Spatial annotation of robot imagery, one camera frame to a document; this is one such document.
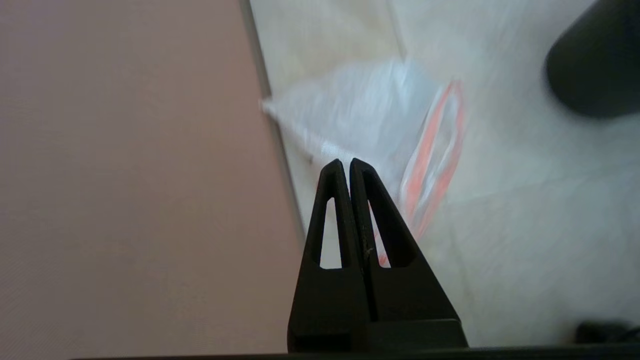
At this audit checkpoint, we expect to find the black robot chassis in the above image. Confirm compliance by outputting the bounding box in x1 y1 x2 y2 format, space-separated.
575 320 640 346

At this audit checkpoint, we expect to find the black trash bin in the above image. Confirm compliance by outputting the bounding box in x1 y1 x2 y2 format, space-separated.
545 0 640 120

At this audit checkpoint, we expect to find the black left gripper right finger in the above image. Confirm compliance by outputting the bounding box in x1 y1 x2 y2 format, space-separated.
349 158 468 351

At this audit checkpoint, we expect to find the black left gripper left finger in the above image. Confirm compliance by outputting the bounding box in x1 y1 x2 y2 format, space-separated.
287 159 371 353

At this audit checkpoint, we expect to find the empty white red-print trash bag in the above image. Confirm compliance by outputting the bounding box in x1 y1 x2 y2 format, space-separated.
260 57 468 268

